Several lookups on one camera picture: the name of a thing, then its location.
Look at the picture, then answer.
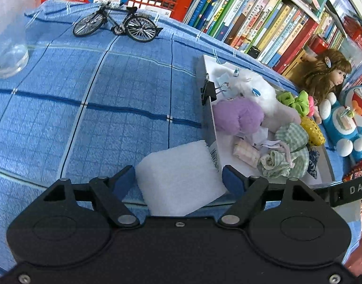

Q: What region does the brown haired doll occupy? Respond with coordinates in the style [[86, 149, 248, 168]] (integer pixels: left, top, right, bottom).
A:
[[294, 49, 351, 124]]

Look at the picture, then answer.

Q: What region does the pink scrunchie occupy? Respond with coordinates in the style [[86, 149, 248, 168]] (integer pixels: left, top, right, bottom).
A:
[[307, 96, 315, 117]]

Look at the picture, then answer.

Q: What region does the pink plaid tissue pack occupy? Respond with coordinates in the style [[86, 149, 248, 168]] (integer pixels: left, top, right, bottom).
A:
[[233, 138, 260, 168]]

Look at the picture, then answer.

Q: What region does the row of upright books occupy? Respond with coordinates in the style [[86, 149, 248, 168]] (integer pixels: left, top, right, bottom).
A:
[[183, 0, 362, 87]]

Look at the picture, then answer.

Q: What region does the white shallow box tray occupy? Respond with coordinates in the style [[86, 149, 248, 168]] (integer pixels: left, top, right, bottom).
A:
[[196, 54, 335, 187]]

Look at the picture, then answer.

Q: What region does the gold sequin pouch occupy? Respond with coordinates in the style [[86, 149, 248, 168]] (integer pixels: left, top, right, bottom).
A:
[[300, 116, 326, 146]]

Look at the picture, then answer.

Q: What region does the white fluffy plush toy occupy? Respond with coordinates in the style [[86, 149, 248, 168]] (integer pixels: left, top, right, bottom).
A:
[[228, 69, 278, 116]]

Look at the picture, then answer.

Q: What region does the blue checked tablecloth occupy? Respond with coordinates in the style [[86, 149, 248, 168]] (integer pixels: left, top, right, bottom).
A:
[[0, 0, 297, 276]]

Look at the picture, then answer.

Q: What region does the pale pink knit sock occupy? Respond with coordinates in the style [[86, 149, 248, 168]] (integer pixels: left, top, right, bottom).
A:
[[261, 103, 301, 133]]

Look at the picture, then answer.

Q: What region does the clear glass cup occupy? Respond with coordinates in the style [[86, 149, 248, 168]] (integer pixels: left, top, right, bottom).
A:
[[0, 10, 29, 79]]

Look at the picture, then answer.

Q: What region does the black binder clip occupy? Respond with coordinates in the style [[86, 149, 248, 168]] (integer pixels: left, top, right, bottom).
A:
[[200, 74, 229, 106]]

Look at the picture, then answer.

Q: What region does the blue Doraemon plush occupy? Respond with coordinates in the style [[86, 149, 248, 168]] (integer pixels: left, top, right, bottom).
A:
[[319, 85, 362, 164]]

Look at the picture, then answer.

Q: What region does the red soda can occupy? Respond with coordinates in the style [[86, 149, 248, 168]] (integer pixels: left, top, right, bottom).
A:
[[309, 35, 329, 54]]

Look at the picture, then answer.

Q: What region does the miniature black bicycle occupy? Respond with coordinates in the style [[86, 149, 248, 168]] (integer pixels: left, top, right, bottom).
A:
[[73, 1, 164, 43]]

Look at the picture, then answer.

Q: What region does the green checked cloth scrunchie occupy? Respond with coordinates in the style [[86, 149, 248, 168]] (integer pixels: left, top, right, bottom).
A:
[[258, 122, 309, 178]]

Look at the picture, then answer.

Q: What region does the purple plush toy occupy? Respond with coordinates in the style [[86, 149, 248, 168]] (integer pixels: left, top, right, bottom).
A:
[[212, 97, 265, 135]]

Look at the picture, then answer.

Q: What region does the navy floral drawstring pouch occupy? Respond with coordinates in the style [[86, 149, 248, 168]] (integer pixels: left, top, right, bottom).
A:
[[307, 147, 320, 180]]

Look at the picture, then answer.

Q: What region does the white foam block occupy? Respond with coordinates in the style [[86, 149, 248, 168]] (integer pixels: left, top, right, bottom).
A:
[[135, 140, 227, 217]]

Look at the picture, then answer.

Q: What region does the white paper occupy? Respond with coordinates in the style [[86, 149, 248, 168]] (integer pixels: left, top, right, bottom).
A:
[[244, 127, 281, 149]]

